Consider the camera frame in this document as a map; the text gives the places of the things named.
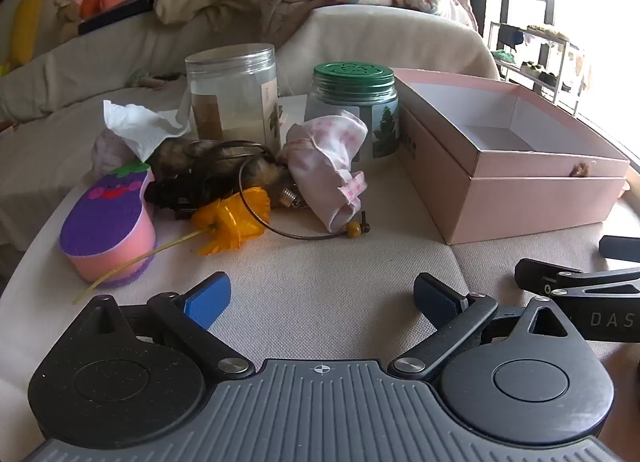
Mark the small brown fluff piece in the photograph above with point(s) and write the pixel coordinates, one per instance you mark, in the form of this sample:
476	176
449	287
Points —
580	170

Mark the white tissue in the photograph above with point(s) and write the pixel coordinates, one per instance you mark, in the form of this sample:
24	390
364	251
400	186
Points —
135	129

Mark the glass jar with green lid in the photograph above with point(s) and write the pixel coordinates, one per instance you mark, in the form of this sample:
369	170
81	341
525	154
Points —
350	102

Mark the dark flat tray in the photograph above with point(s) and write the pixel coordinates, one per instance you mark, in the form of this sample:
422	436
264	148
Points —
125	11

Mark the yellow plush toy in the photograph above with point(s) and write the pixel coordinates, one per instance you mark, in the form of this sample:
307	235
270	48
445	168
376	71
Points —
27	22

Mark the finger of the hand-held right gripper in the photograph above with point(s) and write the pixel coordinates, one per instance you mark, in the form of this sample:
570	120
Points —
540	277
620	248

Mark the black hair claw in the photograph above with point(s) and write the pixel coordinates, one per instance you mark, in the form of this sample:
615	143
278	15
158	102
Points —
170	196

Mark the clear plastic jar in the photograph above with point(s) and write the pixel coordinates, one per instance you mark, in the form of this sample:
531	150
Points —
230	92

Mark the beige teddy plush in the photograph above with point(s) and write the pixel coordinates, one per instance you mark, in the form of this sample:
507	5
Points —
66	19

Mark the dark brown furry hair accessory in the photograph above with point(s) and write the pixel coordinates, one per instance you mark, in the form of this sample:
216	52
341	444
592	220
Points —
210	167

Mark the lavender fluffy scrunchie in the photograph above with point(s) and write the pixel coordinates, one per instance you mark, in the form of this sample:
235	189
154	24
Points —
107	154

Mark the purple eggplant sponge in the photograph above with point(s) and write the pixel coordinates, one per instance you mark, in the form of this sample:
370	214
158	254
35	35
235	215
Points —
100	227

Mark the pink cardboard box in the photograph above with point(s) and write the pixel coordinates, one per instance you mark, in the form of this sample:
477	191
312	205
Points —
525	202

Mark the metal shoe rack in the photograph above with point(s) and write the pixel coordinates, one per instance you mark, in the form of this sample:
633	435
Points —
550	49

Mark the pink checkered cloth pouch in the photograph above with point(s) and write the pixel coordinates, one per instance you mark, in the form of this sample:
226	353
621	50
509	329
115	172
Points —
320	177

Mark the small light bulb charm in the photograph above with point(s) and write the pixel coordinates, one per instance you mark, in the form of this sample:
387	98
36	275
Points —
288	198

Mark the orange fabric flower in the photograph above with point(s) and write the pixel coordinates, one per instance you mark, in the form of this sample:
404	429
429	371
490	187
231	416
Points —
230	222

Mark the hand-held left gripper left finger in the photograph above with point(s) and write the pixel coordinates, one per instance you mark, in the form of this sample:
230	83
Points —
207	299

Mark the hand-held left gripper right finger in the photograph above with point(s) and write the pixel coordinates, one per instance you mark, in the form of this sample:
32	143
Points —
437	299

